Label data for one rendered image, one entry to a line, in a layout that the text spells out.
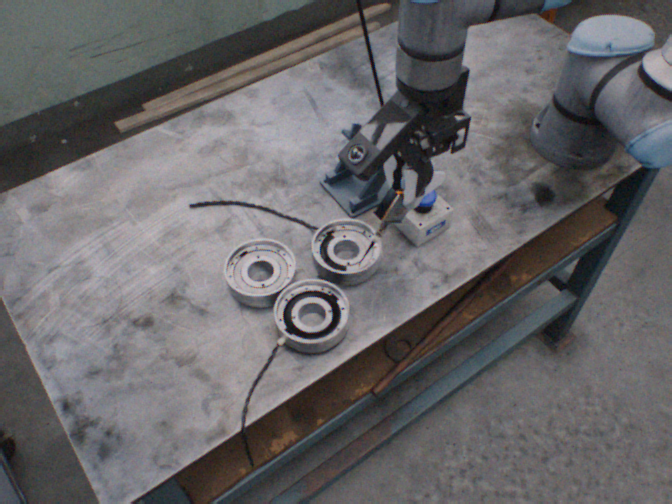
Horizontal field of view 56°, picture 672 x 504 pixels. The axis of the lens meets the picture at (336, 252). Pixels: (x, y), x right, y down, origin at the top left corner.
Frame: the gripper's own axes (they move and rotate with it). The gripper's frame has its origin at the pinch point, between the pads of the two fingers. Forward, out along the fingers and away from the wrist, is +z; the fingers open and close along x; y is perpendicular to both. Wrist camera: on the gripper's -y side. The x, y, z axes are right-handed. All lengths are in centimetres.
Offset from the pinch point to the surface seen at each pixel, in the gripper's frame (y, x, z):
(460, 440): 19, -11, 93
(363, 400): -10.2, -7.5, 40.1
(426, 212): 7.0, 1.4, 8.6
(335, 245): -7.5, 5.1, 10.5
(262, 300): -21.8, 2.3, 10.2
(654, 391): 72, -30, 93
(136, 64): 7, 164, 78
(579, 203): 32.3, -8.3, 13.2
